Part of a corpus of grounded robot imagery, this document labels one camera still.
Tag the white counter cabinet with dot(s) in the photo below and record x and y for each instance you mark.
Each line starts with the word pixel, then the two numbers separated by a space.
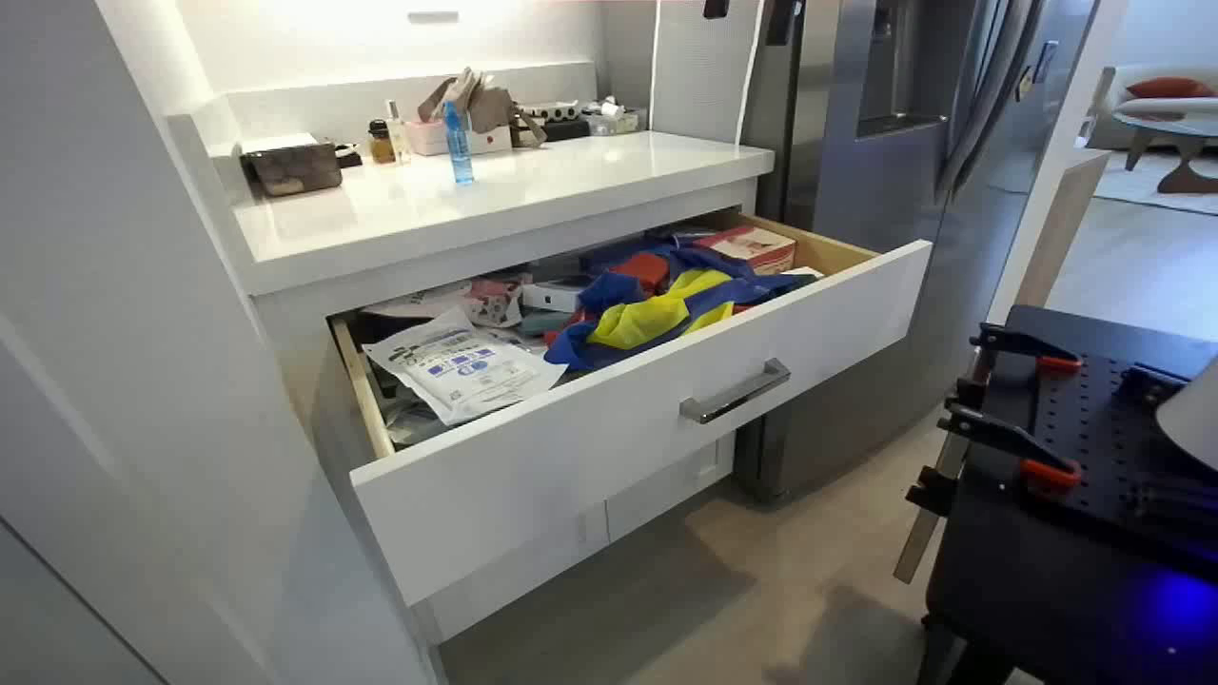
pixel 508 196

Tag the white armchair red cushion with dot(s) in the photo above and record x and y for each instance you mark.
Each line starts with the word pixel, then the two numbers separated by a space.
pixel 1162 98

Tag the red and white box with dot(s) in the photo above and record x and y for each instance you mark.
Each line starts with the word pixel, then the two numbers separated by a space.
pixel 746 246

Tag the small black counter item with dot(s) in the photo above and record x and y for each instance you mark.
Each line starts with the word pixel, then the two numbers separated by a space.
pixel 566 123

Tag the white carton box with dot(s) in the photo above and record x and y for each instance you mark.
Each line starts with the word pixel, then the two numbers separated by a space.
pixel 416 130

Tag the blue and yellow cloth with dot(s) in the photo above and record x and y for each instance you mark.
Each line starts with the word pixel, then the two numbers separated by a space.
pixel 650 319

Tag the white kitchen drawer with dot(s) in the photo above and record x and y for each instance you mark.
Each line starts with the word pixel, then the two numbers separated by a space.
pixel 632 420

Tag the blue water bottle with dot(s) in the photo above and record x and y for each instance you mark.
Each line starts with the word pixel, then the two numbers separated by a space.
pixel 457 142

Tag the small amber bottle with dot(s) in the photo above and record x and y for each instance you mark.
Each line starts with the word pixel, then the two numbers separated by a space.
pixel 383 142

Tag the small white counter item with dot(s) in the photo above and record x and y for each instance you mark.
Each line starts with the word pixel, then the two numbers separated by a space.
pixel 614 115

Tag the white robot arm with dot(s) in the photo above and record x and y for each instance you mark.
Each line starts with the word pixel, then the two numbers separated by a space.
pixel 1202 411

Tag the red orange cloth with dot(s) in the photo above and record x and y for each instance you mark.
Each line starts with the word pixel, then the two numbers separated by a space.
pixel 643 268

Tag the stainless steel fridge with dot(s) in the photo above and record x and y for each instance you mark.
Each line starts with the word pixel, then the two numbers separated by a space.
pixel 887 254

